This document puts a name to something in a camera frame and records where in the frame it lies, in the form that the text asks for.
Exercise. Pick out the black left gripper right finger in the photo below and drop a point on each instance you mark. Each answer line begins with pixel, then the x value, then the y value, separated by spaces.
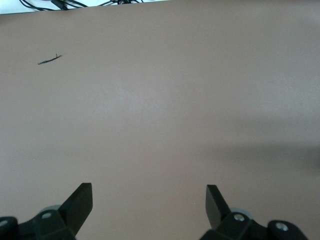
pixel 217 215

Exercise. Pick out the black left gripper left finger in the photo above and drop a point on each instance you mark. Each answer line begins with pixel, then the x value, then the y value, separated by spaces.
pixel 75 212

